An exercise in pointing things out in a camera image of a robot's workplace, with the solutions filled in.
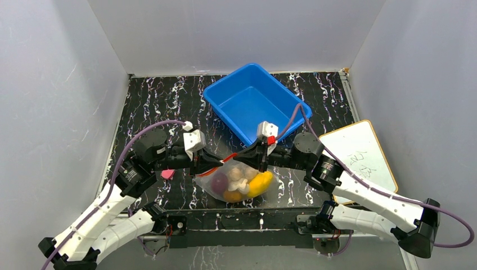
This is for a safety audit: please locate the yellow mango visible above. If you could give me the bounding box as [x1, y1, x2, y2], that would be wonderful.
[247, 171, 273, 198]

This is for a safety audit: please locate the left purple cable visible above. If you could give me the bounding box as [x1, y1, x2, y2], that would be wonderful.
[40, 120, 193, 270]

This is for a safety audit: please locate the blue plastic bin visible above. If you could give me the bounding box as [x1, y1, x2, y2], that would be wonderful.
[203, 63, 312, 146]

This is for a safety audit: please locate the purple onion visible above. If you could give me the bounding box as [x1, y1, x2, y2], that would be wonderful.
[210, 172, 229, 195]

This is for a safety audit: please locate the orange bell pepper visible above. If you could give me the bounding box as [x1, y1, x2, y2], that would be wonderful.
[223, 190, 244, 203]

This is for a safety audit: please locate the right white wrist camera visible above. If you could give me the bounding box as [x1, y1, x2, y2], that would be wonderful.
[257, 121, 278, 156]

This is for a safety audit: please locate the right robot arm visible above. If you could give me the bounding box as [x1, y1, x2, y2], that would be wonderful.
[234, 132, 440, 259]

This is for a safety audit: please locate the clear zip top bag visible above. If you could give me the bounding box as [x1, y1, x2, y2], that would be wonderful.
[194, 153, 277, 203]

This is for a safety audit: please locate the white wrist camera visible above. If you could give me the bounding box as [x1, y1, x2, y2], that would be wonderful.
[182, 121, 206, 161]
[257, 121, 278, 156]

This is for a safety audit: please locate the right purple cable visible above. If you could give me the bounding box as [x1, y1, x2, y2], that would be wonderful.
[274, 103, 475, 249]

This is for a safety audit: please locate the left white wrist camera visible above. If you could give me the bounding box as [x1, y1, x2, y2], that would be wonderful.
[182, 121, 206, 161]

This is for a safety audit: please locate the purple cable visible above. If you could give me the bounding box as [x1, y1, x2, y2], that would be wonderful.
[274, 103, 475, 249]
[40, 120, 193, 270]

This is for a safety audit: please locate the pink eraser block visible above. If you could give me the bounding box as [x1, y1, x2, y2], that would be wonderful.
[160, 169, 176, 180]

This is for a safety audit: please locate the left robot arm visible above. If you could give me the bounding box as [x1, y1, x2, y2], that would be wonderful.
[38, 124, 223, 269]

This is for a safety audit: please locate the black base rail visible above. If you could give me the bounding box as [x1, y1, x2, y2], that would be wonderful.
[130, 202, 355, 250]

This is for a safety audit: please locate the white mushroom piece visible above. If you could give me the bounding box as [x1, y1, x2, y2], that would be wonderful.
[228, 178, 250, 195]

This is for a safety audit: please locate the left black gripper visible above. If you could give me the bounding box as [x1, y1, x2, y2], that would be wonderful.
[152, 147, 223, 178]

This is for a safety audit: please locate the white board wooden frame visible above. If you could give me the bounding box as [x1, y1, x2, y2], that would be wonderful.
[319, 120, 398, 193]

